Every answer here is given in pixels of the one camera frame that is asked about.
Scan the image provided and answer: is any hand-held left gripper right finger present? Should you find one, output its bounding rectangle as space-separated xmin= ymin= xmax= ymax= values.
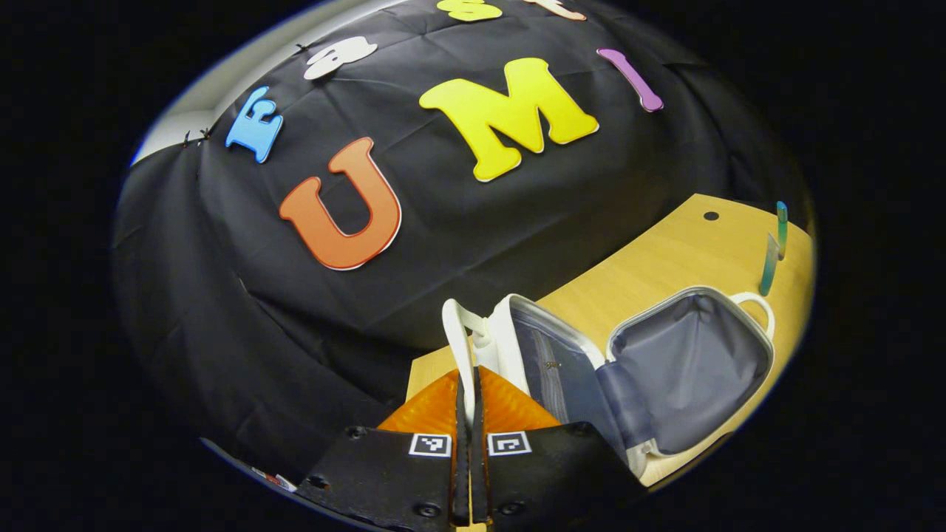
xmin=470 ymin=366 xmax=647 ymax=527

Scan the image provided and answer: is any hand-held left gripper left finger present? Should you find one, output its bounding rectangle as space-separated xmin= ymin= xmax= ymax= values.
xmin=294 ymin=367 xmax=474 ymax=532

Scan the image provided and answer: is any white suitcase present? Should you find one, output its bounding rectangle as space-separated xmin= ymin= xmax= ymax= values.
xmin=441 ymin=286 xmax=776 ymax=481

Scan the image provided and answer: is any red white object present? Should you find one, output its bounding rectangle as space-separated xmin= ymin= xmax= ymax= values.
xmin=251 ymin=465 xmax=298 ymax=493

